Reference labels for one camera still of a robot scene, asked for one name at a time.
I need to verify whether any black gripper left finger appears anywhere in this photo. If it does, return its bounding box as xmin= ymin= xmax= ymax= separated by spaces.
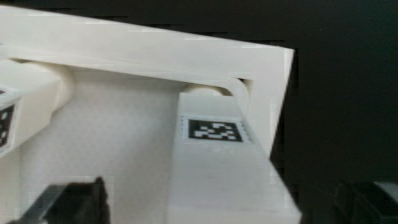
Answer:
xmin=19 ymin=177 xmax=110 ymax=224

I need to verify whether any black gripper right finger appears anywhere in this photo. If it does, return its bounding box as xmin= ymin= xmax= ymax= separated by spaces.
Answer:
xmin=334 ymin=181 xmax=398 ymax=224

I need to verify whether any white desk leg with tag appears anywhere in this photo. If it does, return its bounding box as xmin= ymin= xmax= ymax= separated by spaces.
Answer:
xmin=0 ymin=60 xmax=74 ymax=157

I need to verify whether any white desk top tray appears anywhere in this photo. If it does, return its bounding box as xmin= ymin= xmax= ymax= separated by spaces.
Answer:
xmin=0 ymin=4 xmax=293 ymax=224

